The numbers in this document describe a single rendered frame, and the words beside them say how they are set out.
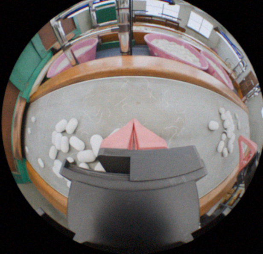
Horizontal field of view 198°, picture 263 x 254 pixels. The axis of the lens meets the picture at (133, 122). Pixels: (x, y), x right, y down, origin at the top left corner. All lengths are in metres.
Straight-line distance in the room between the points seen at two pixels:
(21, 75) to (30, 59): 0.11
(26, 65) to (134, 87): 0.65
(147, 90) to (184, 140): 0.11
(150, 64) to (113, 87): 0.09
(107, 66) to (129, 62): 0.05
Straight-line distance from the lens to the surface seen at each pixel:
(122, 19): 0.19
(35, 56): 0.70
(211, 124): 0.21
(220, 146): 0.24
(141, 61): 0.20
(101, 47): 0.50
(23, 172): 0.63
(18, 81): 0.61
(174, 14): 5.32
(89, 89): 0.20
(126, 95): 0.16
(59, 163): 0.20
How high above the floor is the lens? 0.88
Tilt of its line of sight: 76 degrees down
